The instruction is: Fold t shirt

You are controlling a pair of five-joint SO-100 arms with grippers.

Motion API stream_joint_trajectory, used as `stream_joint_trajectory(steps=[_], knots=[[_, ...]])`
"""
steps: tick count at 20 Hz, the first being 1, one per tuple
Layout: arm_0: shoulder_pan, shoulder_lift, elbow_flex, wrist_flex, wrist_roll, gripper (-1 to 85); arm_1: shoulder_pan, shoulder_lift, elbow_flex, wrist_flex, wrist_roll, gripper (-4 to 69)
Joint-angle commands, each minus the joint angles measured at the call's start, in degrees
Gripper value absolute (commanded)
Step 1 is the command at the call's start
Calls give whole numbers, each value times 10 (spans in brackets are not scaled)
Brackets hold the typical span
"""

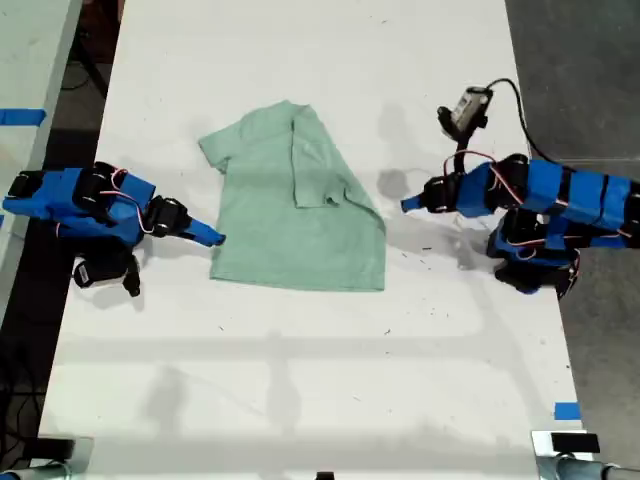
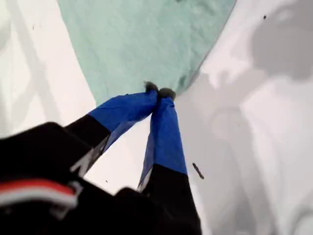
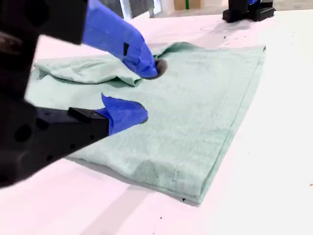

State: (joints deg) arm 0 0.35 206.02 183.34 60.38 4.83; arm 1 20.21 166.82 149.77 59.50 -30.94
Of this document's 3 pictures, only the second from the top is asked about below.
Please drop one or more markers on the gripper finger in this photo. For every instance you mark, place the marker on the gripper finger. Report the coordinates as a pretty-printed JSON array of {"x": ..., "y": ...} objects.
[
  {"x": 122, "y": 110},
  {"x": 166, "y": 147}
]

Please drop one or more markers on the pale green T-shirt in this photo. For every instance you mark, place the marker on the pale green T-shirt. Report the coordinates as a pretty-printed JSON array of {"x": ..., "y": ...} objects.
[{"x": 137, "y": 44}]

